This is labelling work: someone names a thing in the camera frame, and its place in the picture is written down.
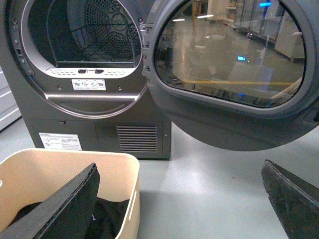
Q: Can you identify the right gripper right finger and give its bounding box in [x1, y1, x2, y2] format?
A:
[261, 159, 319, 239]

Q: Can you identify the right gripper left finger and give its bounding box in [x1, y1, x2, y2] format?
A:
[0, 163, 100, 239]

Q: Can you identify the beige plastic laundry hamper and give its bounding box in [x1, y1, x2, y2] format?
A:
[0, 148, 140, 239]

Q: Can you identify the black clothing in hamper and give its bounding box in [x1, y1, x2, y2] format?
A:
[9, 198, 129, 239]

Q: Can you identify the white dryer rating label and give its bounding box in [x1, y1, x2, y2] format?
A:
[39, 132, 82, 150]

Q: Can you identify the white appliance side panel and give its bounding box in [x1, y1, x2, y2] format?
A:
[0, 68, 21, 130]

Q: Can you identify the white dryer warning label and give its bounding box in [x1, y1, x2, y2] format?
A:
[71, 79, 106, 91]

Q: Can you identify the round dryer door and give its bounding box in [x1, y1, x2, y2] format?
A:
[143, 0, 319, 151]

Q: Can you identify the dark grey tumble dryer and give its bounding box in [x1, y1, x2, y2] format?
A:
[0, 0, 171, 160]

